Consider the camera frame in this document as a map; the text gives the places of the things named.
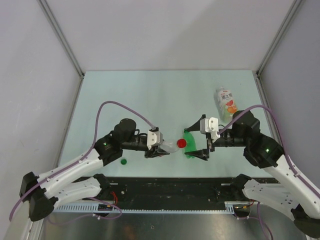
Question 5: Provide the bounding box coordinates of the right aluminium frame post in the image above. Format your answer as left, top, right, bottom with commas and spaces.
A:
255, 0, 305, 76

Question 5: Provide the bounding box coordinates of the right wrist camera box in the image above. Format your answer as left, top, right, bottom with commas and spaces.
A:
199, 117, 220, 141

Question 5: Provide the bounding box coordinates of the fruit tea bottle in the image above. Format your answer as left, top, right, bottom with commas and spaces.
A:
216, 87, 238, 123

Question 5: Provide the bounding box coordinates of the red bottle cap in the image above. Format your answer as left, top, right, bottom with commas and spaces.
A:
176, 138, 187, 149

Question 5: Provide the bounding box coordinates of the green plastic bottle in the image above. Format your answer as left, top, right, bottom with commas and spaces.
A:
183, 131, 197, 159

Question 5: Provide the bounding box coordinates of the white slotted cable duct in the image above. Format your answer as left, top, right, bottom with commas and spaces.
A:
53, 201, 253, 214

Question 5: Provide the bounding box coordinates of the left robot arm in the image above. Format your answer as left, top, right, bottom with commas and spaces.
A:
19, 118, 168, 222

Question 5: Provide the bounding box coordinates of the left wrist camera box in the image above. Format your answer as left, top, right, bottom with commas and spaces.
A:
146, 127, 163, 150

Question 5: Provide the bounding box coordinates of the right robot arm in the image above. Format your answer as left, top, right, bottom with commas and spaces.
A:
185, 108, 320, 239

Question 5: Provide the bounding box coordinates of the left aluminium frame post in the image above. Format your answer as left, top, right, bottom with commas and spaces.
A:
36, 0, 85, 77

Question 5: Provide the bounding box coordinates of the aluminium frame post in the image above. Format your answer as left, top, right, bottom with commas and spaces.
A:
36, 0, 85, 77
255, 0, 305, 76

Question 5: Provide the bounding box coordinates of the clear bottle red label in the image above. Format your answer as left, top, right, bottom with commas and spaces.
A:
159, 140, 180, 155

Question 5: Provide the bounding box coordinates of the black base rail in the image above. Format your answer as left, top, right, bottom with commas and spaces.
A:
97, 177, 249, 210

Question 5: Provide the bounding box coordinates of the green bottle cap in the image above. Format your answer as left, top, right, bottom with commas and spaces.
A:
120, 158, 127, 165

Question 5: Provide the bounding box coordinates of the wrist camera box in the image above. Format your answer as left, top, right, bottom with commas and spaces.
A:
146, 127, 163, 150
199, 117, 220, 141

